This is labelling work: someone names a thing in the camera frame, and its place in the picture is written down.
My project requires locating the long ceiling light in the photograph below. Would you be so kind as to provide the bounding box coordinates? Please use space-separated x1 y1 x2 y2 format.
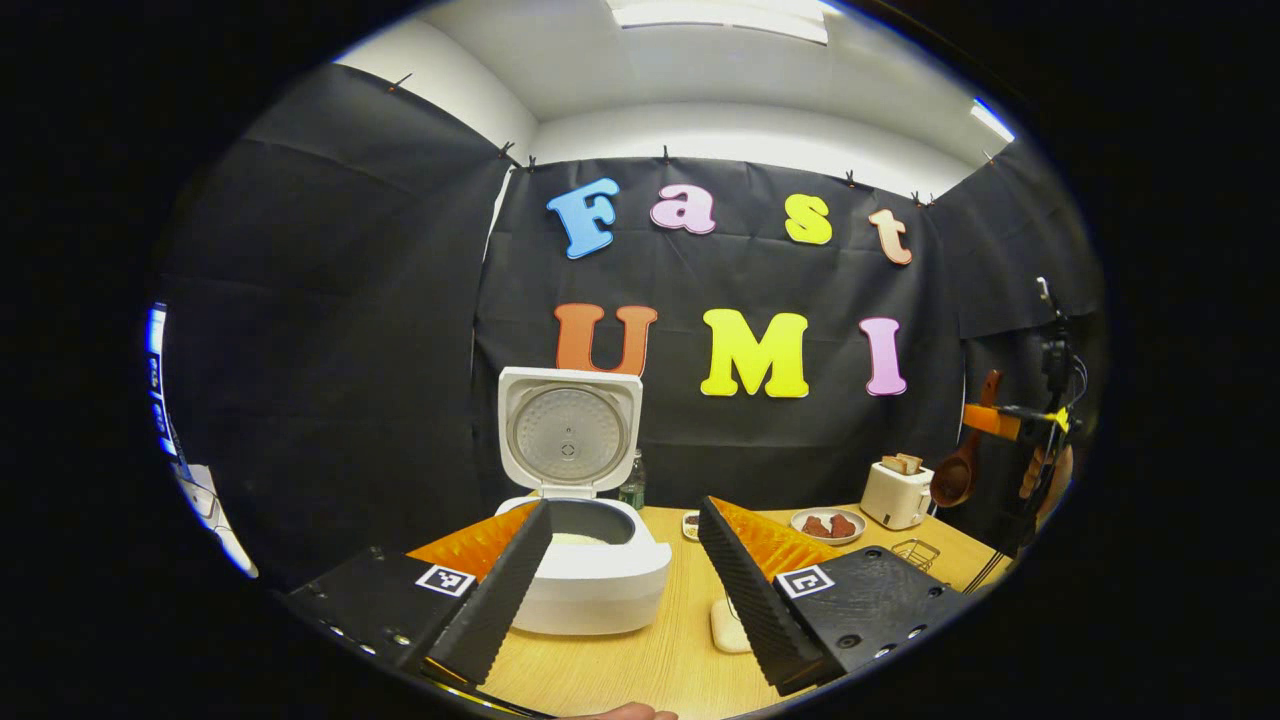
605 0 831 46

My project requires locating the white side desk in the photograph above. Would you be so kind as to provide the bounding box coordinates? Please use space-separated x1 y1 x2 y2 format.
175 462 259 579

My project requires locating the white round plate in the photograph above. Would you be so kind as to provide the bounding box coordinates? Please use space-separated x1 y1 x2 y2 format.
789 507 867 547

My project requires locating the white square dish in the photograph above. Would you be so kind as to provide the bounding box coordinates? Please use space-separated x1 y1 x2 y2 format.
709 597 754 655

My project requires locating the white toaster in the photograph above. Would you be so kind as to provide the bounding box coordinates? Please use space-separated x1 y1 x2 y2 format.
860 459 936 531

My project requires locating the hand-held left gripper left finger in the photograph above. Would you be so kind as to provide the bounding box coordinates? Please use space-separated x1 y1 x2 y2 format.
283 498 553 688

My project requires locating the white rice cooker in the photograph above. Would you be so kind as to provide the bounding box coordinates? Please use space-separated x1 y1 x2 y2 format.
493 366 673 637

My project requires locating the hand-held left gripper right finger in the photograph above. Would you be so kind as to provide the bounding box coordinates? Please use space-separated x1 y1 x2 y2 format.
697 495 971 698

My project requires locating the computer monitor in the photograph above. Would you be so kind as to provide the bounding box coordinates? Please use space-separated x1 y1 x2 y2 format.
145 303 186 461

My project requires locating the black backdrop cloth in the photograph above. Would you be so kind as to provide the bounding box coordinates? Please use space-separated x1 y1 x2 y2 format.
160 62 1106 591

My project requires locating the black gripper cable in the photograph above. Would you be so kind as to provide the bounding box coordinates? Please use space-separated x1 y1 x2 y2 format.
965 480 1061 596

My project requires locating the brown wooden spoon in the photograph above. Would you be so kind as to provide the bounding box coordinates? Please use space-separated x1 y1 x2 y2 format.
930 370 1003 509

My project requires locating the small ceiling light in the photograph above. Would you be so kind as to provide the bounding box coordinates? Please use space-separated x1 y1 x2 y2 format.
970 97 1017 144

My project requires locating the clear plastic water bottle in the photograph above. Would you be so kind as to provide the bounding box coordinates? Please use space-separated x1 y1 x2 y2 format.
618 449 648 512

